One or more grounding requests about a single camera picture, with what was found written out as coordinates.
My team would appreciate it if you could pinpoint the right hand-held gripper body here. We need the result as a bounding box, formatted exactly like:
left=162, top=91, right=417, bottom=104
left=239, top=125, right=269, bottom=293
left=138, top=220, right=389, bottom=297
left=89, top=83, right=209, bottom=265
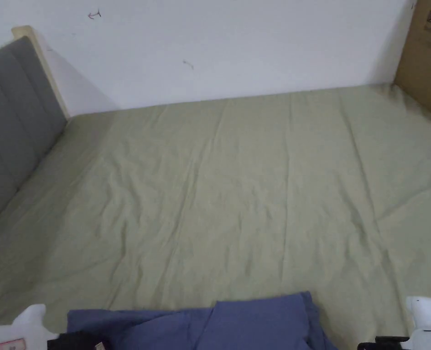
left=405, top=295, right=431, bottom=350

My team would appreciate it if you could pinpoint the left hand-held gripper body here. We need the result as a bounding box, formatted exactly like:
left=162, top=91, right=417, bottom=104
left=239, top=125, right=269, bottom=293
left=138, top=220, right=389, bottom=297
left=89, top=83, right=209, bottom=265
left=0, top=303, right=60, bottom=350

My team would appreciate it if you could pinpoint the dark blue shirt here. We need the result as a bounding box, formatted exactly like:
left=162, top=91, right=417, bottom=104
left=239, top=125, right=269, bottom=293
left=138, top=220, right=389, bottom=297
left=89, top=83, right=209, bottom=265
left=67, top=290, right=339, bottom=350

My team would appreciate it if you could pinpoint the bed with pale green sheet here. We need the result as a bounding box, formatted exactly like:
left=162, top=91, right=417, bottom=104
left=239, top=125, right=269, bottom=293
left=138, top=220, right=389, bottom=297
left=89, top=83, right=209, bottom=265
left=0, top=82, right=431, bottom=350

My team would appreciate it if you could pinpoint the grey padded headboard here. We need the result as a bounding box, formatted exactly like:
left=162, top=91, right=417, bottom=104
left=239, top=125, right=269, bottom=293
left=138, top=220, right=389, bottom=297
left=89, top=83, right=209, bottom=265
left=0, top=25, right=72, bottom=237

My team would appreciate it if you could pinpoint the brown cardboard carton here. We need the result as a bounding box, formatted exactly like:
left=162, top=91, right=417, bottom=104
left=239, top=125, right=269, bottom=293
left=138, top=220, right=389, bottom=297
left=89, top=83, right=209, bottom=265
left=394, top=0, right=431, bottom=130

